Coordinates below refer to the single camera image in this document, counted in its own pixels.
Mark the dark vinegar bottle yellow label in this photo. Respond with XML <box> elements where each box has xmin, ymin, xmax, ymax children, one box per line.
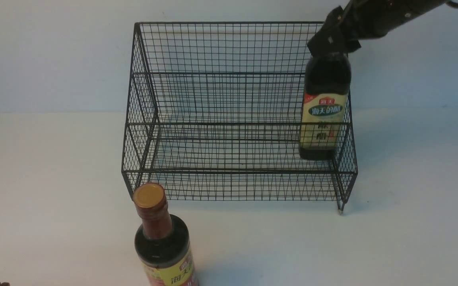
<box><xmin>299</xmin><ymin>54</ymin><xmax>351</xmax><ymax>160</ymax></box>

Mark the black wire mesh shelf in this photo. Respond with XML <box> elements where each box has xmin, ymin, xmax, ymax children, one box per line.
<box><xmin>121</xmin><ymin>21</ymin><xmax>358</xmax><ymax>214</ymax></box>

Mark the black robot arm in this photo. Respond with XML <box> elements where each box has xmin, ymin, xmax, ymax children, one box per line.
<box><xmin>307</xmin><ymin>0</ymin><xmax>458</xmax><ymax>57</ymax></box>

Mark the red-capped soy sauce bottle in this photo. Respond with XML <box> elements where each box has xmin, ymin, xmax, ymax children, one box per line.
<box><xmin>132</xmin><ymin>182</ymin><xmax>200</xmax><ymax>286</ymax></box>

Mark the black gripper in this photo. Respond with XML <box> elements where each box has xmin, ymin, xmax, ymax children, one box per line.
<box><xmin>307</xmin><ymin>6</ymin><xmax>361</xmax><ymax>57</ymax></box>

